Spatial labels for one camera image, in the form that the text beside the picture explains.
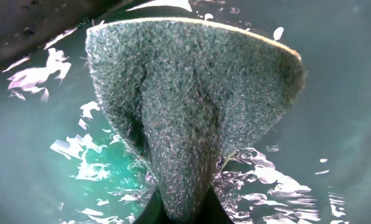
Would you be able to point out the green scouring sponge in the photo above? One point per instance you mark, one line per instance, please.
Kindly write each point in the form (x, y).
(186, 94)

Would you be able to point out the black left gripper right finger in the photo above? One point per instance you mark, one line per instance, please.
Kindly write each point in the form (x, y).
(212, 211)

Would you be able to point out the black water tray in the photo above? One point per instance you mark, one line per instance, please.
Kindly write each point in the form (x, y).
(60, 162)

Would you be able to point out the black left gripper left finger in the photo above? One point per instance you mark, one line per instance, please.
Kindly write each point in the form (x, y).
(154, 212)

